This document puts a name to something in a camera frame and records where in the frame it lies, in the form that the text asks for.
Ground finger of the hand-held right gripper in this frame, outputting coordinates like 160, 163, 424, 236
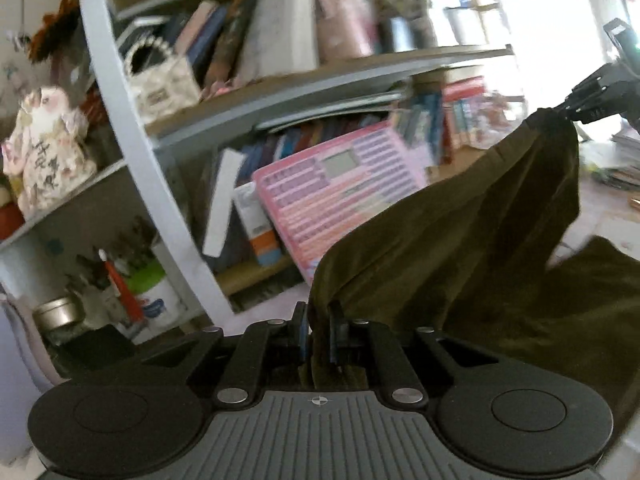
552, 94, 623, 124
565, 65, 620, 103

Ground round metal tin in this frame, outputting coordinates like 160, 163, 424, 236
32, 295, 84, 331

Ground purple cloth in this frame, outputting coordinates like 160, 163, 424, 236
0, 294, 57, 397

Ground white orange small box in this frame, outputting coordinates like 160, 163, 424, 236
234, 182, 284, 267

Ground stack of papers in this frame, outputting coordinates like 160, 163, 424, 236
582, 127, 640, 194

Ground black case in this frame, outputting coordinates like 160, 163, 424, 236
50, 324, 137, 377

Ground pink patterned tumbler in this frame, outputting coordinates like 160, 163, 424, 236
315, 0, 379, 61

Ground white leaning book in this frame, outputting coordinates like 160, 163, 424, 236
202, 147, 247, 257

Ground olive green pants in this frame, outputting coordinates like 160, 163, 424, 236
300, 107, 640, 442

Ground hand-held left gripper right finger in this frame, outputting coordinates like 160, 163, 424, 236
327, 302, 505, 407

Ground red bottle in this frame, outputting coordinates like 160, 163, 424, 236
97, 248, 144, 322

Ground white bookshelf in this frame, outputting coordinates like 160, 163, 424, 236
0, 0, 517, 332

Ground white green pen cup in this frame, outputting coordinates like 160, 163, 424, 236
125, 261, 189, 324

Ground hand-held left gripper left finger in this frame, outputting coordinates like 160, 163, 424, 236
135, 302, 308, 409

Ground brown plush toy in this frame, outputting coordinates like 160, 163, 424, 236
29, 0, 82, 62

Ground row of blue paperback books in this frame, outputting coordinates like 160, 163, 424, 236
215, 77, 501, 172

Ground patterned plush doll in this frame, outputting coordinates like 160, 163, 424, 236
2, 86, 97, 216

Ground pink learning tablet toy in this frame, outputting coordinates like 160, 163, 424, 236
252, 122, 434, 284

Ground white pearl handbag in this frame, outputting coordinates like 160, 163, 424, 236
122, 40, 202, 124

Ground row of mixed hardcover books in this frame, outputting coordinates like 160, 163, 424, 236
165, 0, 321, 87

